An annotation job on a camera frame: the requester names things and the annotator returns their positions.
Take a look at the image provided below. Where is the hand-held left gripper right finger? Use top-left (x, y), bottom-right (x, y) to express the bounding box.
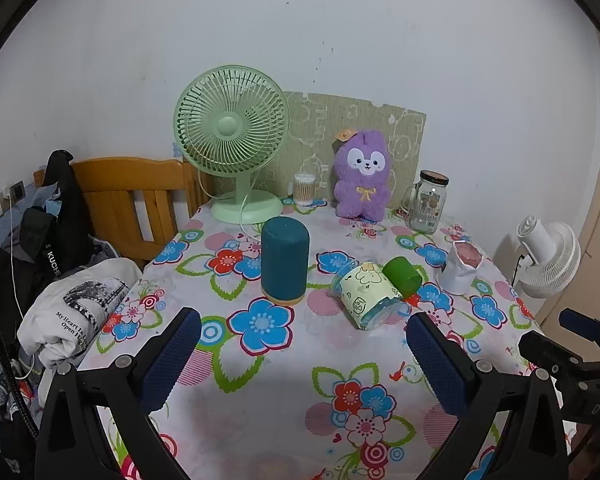
top-left (405, 312), bottom-right (568, 480)

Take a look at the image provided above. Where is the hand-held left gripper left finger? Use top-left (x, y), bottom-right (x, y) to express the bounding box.
top-left (34, 307), bottom-right (202, 480)

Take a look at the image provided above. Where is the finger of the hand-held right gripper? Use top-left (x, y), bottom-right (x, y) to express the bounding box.
top-left (559, 308), bottom-right (600, 361)
top-left (518, 330), bottom-right (589, 387)

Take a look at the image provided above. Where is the cartoon print glass cup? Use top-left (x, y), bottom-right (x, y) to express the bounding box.
top-left (331, 261), bottom-right (412, 331)

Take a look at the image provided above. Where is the green plastic cup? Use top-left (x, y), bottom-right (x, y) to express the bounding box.
top-left (382, 256), bottom-right (425, 300)

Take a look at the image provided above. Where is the white desk fan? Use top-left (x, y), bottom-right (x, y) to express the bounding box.
top-left (511, 215), bottom-right (582, 299)

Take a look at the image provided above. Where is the white pouch bag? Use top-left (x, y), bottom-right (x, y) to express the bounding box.
top-left (436, 240), bottom-right (482, 295)

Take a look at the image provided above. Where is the white printed shirt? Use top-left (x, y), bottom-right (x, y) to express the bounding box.
top-left (16, 258), bottom-right (143, 376)

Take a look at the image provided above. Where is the floral tablecloth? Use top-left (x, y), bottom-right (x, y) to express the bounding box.
top-left (77, 199), bottom-right (551, 480)

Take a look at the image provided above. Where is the teal cylindrical speaker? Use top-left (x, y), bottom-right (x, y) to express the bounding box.
top-left (260, 217), bottom-right (311, 305)

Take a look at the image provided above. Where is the glass jar with black lid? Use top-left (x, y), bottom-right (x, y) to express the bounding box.
top-left (401, 170), bottom-right (451, 234)

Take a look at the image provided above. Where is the black jacket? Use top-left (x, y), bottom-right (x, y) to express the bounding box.
top-left (19, 150), bottom-right (97, 281)

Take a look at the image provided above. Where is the cotton swab container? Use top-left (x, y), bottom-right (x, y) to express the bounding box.
top-left (293, 173), bottom-right (318, 206)

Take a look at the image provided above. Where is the purple plush toy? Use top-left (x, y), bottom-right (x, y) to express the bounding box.
top-left (331, 128), bottom-right (397, 221)

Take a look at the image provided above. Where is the green desk fan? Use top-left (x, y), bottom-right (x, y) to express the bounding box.
top-left (173, 65), bottom-right (291, 225)

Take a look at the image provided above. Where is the patterned olive board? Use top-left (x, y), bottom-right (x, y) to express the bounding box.
top-left (254, 91), bottom-right (427, 211)

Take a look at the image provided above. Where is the black cable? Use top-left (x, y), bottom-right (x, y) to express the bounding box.
top-left (0, 280), bottom-right (37, 443)

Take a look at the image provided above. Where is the white cable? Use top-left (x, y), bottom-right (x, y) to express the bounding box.
top-left (6, 195), bottom-right (27, 321)

